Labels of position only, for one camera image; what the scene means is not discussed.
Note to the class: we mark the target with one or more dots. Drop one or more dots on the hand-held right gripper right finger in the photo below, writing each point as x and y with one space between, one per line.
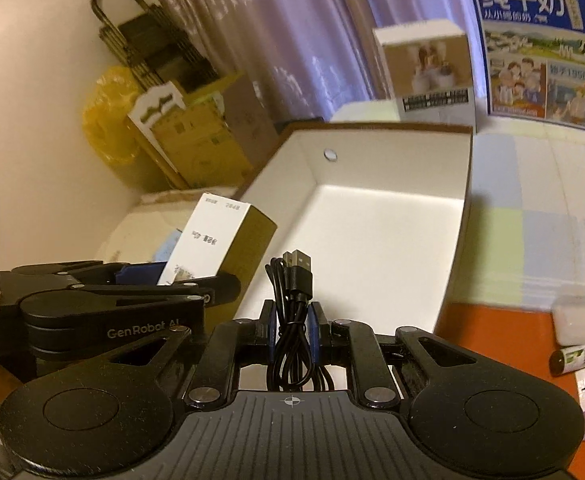
314 332

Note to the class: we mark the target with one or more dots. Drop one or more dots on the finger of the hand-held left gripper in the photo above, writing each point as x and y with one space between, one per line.
132 274
222 288

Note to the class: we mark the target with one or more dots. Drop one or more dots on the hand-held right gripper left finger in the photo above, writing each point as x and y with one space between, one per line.
271 332

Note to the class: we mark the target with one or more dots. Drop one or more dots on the white and olive carton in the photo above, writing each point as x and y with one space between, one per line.
207 240

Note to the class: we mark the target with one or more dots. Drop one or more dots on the large white box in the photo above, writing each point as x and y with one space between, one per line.
372 220

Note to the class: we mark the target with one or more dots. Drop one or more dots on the small white spray bottle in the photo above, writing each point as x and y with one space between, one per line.
580 357

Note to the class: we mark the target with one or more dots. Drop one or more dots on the yellowish cardboard box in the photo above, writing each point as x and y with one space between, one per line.
202 145

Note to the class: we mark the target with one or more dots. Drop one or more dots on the yellow plastic bag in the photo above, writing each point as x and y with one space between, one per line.
105 115

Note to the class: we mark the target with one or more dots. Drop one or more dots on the white scalloped cardboard piece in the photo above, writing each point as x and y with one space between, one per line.
155 105

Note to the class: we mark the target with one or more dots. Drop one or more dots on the black folding rack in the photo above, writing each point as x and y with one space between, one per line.
157 45

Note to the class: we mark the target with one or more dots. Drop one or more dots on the checked cloth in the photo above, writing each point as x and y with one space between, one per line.
532 220

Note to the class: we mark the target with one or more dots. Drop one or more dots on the purple curtain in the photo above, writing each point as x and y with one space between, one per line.
297 30

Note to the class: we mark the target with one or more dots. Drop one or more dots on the white product box with photo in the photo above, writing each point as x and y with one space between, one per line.
427 70

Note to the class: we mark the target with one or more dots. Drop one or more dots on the blue milk carton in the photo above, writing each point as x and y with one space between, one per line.
532 50

